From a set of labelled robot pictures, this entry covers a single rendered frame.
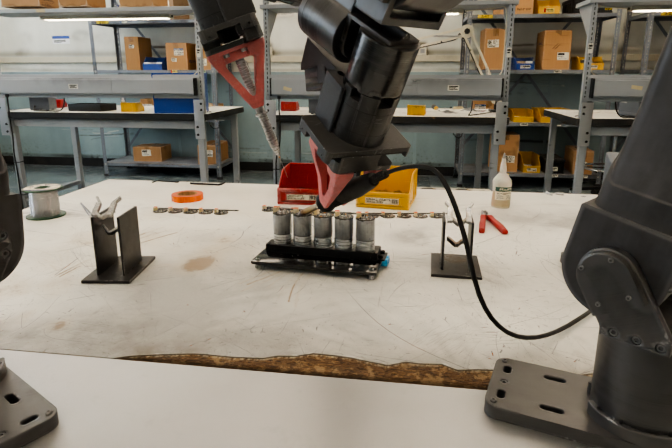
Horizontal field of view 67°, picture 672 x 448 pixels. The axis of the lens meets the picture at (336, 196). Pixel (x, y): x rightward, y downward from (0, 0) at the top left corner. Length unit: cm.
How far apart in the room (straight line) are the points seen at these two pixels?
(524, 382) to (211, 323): 29
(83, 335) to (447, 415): 34
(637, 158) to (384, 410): 24
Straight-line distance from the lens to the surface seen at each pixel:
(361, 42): 46
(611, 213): 36
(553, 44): 475
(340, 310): 54
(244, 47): 60
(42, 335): 57
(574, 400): 43
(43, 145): 642
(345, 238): 64
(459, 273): 64
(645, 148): 35
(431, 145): 505
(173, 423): 41
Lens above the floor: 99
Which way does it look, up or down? 14 degrees down
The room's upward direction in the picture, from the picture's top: straight up
